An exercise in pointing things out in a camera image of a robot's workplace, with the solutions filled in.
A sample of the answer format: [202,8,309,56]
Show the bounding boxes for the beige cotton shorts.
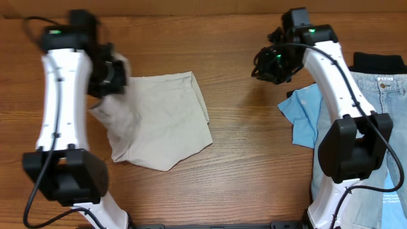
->
[90,53,213,171]

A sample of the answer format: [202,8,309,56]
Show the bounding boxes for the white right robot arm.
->
[251,8,393,228]

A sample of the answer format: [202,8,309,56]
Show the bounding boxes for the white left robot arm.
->
[22,10,133,228]

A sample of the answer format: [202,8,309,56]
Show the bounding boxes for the light blue t-shirt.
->
[278,83,322,149]

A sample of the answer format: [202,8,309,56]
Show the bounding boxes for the black garment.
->
[349,52,406,74]

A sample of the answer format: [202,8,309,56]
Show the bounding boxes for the light blue denim jeans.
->
[310,71,407,229]

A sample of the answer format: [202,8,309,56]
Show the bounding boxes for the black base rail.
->
[130,221,308,229]

